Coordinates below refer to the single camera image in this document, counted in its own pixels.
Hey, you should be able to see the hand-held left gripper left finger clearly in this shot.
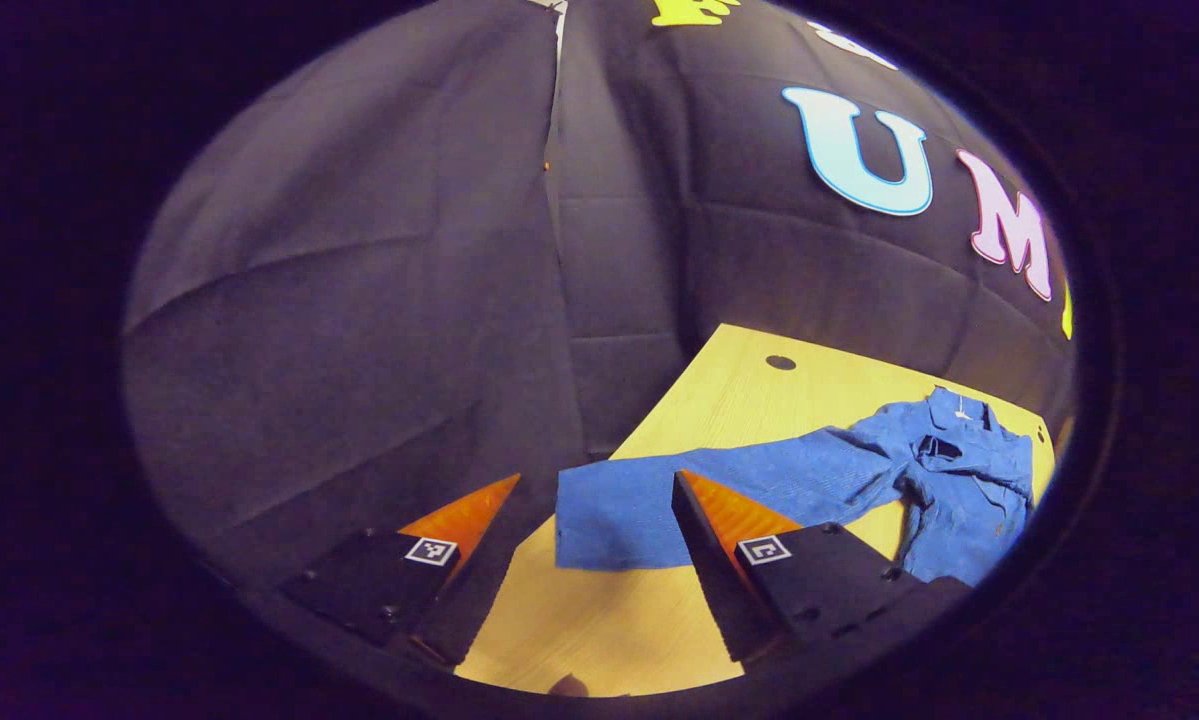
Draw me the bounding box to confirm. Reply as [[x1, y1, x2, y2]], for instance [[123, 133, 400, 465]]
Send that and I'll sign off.
[[277, 473, 560, 669]]

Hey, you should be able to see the blue button-up shirt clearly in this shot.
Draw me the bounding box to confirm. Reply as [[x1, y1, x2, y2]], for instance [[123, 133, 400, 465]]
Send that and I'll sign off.
[[556, 385, 1038, 589]]

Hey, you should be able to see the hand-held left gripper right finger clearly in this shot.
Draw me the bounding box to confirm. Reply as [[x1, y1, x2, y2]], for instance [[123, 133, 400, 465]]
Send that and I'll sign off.
[[671, 470, 975, 666]]

